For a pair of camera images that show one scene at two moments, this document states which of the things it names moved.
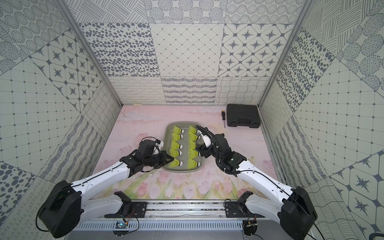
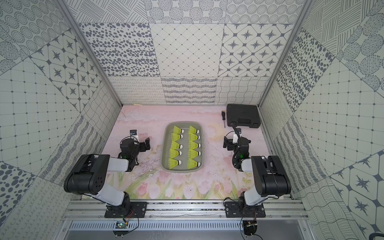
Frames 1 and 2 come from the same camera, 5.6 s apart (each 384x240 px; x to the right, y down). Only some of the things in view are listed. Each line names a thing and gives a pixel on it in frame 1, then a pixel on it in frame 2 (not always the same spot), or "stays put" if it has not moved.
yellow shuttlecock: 192,154 stays put
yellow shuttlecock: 176,130 stays put
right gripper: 204,153 -> 230,143
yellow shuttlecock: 192,137 stays put
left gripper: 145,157 -> 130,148
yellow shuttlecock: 192,131 stays put
